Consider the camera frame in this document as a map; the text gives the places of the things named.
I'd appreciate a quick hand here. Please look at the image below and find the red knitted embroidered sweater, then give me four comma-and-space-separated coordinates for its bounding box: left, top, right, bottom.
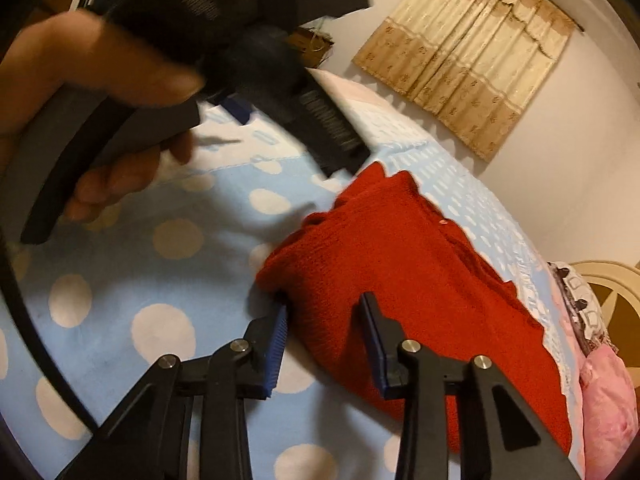
256, 163, 572, 450

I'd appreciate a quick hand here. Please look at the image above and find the person's left hand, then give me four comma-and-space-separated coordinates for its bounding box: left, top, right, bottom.
0, 8, 206, 224

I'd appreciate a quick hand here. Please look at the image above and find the dark wooden desk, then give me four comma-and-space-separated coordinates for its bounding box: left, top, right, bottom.
285, 18, 334, 68

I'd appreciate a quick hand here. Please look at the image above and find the pink quilt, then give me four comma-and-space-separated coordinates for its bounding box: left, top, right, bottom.
580, 344, 639, 479

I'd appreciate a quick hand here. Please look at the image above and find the black white patterned pillow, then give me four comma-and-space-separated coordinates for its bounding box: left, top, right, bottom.
549, 262, 617, 356

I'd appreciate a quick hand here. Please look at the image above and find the cream wooden headboard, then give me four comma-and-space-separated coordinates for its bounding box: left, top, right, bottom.
573, 260, 640, 391

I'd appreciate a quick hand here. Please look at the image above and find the beige patterned curtain centre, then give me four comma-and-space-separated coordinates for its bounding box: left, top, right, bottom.
352, 0, 576, 162

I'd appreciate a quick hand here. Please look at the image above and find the black cable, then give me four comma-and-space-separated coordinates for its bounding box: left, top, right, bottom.
0, 228, 101, 434

